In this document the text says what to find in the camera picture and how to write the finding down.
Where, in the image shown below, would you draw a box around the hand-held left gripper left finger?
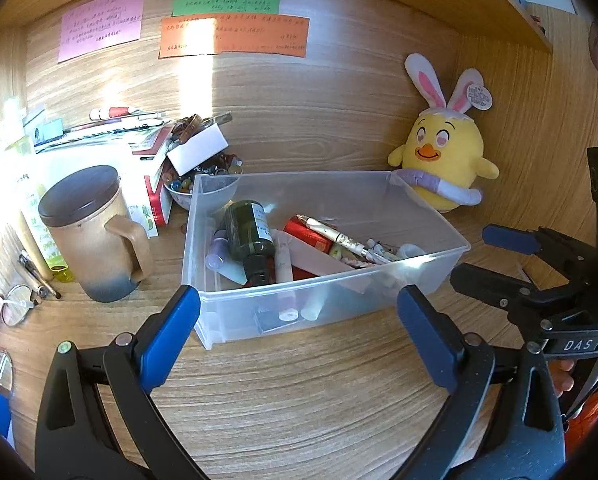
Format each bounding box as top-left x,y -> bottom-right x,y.
35,285 -> 202,480

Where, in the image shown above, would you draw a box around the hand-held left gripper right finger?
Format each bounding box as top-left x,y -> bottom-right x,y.
396,285 -> 567,480

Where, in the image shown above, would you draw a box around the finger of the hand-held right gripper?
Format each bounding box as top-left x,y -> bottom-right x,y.
481,224 -> 598,283
450,261 -> 596,335

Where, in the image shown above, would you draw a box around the white tape roll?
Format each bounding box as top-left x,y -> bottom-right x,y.
396,243 -> 428,262

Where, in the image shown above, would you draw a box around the dark blue purple spray bottle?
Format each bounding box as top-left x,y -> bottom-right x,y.
205,229 -> 230,272

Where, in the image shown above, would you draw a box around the small dark blue box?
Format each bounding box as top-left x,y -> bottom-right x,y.
253,308 -> 286,333

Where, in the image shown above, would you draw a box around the clear plastic box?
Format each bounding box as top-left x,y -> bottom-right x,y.
181,170 -> 472,352

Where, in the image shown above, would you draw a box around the dark green glass bottle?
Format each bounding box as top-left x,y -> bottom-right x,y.
222,200 -> 276,288

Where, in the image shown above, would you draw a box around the white pen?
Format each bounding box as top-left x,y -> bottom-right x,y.
295,213 -> 369,257

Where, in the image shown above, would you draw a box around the white lotion tube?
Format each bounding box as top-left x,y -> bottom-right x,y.
271,229 -> 360,286

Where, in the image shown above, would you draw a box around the red foil packet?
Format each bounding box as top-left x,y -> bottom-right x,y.
283,215 -> 341,257

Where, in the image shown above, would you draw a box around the person's right hand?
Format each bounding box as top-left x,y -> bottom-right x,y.
552,359 -> 576,399

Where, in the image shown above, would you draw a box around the yellow chick plush toy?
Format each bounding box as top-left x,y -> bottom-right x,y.
388,52 -> 500,213

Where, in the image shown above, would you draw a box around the brown ceramic mug with lid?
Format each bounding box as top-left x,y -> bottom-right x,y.
38,165 -> 155,304

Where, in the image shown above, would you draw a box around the red and white carton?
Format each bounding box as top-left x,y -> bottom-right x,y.
128,140 -> 176,239

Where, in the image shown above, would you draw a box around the bowl of beads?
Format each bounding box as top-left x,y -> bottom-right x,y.
163,167 -> 240,211

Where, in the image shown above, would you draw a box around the dark metal pen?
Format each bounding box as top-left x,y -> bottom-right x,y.
19,251 -> 63,301

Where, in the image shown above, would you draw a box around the white rectangular box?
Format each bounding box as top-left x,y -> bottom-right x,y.
166,125 -> 228,173

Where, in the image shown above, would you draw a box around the blue card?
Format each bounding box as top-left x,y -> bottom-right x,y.
0,390 -> 13,441

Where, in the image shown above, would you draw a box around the pale green lotion bottle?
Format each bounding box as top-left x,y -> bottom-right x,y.
6,137 -> 75,282

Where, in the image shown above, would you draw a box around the brown hair clip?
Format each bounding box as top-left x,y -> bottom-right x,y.
172,114 -> 216,144

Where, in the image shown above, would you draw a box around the stack of books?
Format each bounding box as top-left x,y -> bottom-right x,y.
34,110 -> 180,157

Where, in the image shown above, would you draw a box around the teal and white box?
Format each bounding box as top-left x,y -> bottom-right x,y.
22,105 -> 65,144

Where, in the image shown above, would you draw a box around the orange paper note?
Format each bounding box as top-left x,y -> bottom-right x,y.
158,14 -> 311,59

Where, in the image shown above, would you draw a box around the pink paper note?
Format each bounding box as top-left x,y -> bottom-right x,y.
56,0 -> 146,64

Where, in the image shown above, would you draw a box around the green paper note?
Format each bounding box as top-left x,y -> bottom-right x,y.
171,0 -> 281,17

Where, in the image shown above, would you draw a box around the round wire glasses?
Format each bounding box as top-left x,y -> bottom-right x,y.
0,351 -> 16,401
2,285 -> 38,327

